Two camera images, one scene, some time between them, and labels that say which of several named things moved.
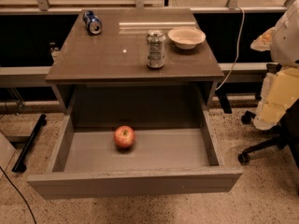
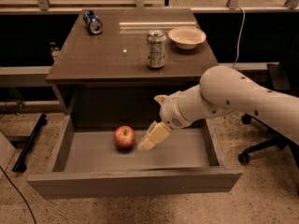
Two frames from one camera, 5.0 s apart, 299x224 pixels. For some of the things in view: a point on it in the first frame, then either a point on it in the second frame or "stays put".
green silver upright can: x=155 y=48 stays put
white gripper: x=287 y=40 → x=172 y=110
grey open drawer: x=168 y=157 stays put
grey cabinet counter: x=107 y=72 stays put
